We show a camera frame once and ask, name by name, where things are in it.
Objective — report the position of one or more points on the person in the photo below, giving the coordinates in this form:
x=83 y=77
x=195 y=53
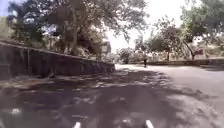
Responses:
x=145 y=62

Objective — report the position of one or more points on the dense dark trees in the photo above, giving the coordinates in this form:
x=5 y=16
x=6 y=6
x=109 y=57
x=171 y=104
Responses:
x=73 y=23

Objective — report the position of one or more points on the row of trees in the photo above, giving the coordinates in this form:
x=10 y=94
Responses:
x=173 y=36

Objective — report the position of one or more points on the robot's own part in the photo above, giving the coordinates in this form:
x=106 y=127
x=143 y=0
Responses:
x=149 y=124
x=77 y=125

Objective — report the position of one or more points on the grey asphalt road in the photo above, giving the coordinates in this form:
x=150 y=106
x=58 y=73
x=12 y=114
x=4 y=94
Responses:
x=186 y=83

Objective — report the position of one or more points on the leaf-strewn gutter strip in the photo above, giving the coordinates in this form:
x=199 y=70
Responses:
x=33 y=81

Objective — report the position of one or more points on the stone retaining wall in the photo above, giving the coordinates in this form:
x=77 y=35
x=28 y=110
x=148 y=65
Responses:
x=50 y=61

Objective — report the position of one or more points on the low stone wall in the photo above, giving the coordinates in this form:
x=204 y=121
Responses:
x=186 y=62

